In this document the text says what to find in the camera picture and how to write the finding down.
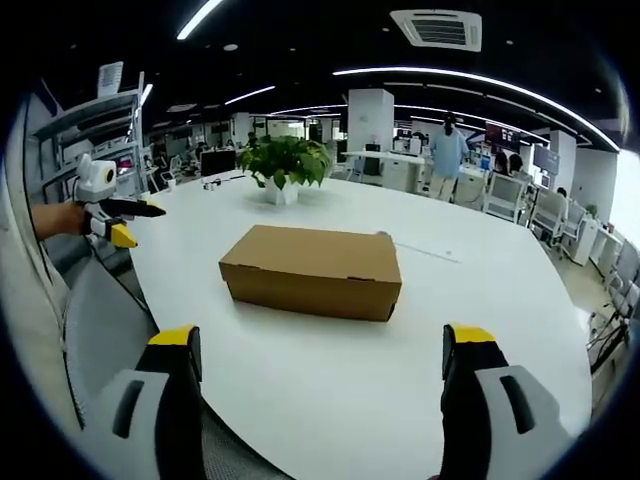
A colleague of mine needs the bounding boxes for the brown cardboard shoe box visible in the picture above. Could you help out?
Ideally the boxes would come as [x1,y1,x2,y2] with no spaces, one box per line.
[218,224,403,322]

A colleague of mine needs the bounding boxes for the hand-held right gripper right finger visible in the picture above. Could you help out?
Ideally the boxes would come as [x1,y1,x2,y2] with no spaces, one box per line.
[439,323,577,480]

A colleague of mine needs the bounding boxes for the white standing desk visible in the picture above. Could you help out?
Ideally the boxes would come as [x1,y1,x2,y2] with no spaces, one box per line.
[340,149,432,194]

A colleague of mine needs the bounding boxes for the white office chair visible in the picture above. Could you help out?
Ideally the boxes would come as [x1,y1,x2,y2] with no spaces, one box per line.
[528,189,586,249]
[483,172,530,226]

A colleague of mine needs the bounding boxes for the white plant pot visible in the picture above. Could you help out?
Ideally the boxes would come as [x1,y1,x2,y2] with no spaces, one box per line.
[263,175,300,206]

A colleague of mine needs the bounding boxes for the white metal shelving rack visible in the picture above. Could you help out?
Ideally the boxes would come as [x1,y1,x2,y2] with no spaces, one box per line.
[30,61,151,206]

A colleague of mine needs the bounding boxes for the person's left hand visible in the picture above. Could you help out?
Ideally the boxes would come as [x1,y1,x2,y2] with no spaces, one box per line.
[30,200,90,237]

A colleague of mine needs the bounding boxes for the white square pillar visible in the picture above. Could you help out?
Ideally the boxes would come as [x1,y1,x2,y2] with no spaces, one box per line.
[346,88,395,154]

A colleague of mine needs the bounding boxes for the grey mesh office chair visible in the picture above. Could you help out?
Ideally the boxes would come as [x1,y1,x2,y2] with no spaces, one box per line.
[62,244,301,480]

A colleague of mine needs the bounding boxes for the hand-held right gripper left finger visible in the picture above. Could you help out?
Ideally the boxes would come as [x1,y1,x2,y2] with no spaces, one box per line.
[84,324,205,480]

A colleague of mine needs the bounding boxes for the green potted plant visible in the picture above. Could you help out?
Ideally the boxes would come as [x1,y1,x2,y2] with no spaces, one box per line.
[236,133,333,190]

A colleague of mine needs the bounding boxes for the ceiling air conditioner vent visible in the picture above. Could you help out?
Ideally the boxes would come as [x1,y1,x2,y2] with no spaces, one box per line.
[389,8,483,53]

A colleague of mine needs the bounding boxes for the person's beige clothing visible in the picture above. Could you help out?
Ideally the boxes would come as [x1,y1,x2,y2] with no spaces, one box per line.
[0,94,85,451]

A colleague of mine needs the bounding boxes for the black computer monitor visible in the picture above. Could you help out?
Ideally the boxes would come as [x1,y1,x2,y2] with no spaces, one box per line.
[199,149,237,178]

